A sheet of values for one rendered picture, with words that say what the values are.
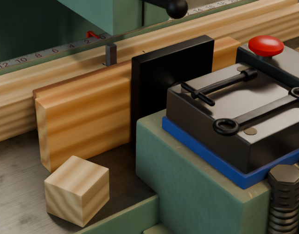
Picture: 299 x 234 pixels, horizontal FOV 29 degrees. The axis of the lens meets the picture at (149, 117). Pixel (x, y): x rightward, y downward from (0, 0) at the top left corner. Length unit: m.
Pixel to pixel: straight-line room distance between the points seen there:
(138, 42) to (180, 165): 0.23
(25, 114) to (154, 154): 0.15
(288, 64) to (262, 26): 0.26
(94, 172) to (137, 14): 0.16
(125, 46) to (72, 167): 0.20
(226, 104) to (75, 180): 0.14
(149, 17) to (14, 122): 0.17
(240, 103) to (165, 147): 0.07
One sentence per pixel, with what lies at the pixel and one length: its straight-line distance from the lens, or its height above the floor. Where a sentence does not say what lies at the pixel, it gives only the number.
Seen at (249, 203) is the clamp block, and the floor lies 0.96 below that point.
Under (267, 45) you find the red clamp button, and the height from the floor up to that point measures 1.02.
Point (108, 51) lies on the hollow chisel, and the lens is 0.62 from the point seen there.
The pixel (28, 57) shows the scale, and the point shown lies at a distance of 0.62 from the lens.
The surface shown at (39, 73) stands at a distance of 0.60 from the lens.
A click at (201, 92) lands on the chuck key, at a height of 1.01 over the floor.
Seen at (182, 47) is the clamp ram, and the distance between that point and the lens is 0.55.
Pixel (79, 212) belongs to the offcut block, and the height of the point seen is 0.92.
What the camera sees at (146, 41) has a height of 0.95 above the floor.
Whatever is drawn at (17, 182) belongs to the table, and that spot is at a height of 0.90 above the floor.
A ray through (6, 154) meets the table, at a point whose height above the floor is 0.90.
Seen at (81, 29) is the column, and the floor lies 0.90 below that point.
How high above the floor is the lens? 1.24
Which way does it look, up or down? 33 degrees down
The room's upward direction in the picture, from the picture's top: 2 degrees clockwise
